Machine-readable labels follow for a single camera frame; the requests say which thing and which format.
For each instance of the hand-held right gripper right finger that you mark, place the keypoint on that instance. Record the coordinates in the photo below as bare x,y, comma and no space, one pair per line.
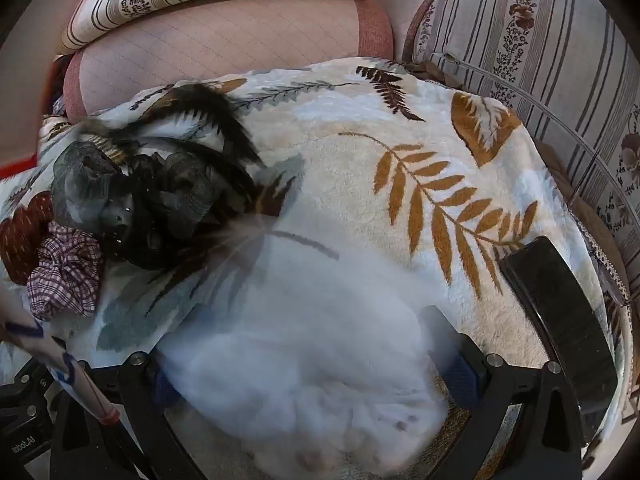
462,376

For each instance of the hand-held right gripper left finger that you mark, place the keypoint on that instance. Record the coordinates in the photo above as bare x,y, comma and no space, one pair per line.
165,391

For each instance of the white fluffy hair accessory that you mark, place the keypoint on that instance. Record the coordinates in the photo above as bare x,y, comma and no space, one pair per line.
300,360

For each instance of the dark mesh scrunchie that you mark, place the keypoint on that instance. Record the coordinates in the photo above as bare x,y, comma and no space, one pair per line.
187,195

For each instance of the grey mesh scrunchie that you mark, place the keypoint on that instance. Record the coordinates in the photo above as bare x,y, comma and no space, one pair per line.
82,185

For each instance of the black smartphone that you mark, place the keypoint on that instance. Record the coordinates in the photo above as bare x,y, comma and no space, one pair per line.
560,320

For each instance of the checked fabric scrunchie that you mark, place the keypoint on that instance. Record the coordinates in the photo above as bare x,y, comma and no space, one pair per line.
65,275

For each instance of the red dotted scrunchie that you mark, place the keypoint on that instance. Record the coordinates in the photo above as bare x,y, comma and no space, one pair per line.
22,240

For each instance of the leaf-printed fleece blanket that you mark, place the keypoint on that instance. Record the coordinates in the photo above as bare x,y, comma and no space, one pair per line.
350,185

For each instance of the striped floral sofa cushion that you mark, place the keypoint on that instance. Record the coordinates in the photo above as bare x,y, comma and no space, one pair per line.
540,50

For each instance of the pink bolster cushion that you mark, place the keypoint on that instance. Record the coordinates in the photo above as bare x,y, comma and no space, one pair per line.
225,45

